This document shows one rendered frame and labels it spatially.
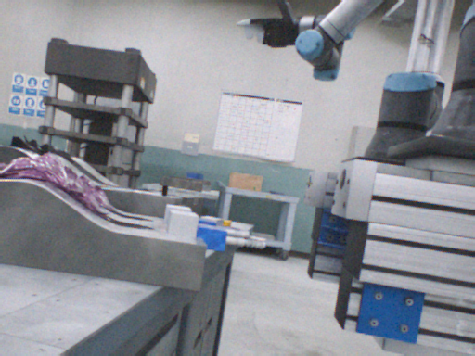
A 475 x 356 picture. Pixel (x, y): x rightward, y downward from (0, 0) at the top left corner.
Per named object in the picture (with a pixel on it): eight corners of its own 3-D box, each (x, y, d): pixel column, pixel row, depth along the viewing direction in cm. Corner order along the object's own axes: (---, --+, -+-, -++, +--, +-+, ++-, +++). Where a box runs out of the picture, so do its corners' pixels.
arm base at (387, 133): (417, 170, 135) (423, 133, 135) (437, 167, 120) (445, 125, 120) (357, 161, 137) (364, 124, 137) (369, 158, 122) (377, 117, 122)
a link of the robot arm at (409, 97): (370, 120, 127) (380, 65, 126) (383, 128, 138) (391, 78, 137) (424, 122, 120) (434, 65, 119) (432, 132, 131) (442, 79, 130)
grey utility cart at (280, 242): (280, 256, 729) (290, 192, 724) (289, 262, 677) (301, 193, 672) (204, 245, 725) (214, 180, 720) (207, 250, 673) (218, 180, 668)
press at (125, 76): (136, 242, 646) (160, 81, 635) (110, 260, 493) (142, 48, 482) (65, 230, 655) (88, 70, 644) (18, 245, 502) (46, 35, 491)
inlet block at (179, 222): (257, 261, 70) (263, 223, 70) (265, 269, 65) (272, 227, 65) (163, 247, 69) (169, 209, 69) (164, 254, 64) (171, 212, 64)
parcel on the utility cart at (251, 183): (255, 196, 716) (258, 176, 715) (260, 197, 684) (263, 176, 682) (226, 192, 715) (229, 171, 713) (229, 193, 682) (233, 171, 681)
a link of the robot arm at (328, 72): (302, 73, 150) (309, 35, 149) (315, 82, 159) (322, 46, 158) (329, 73, 145) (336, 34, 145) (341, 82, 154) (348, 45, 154)
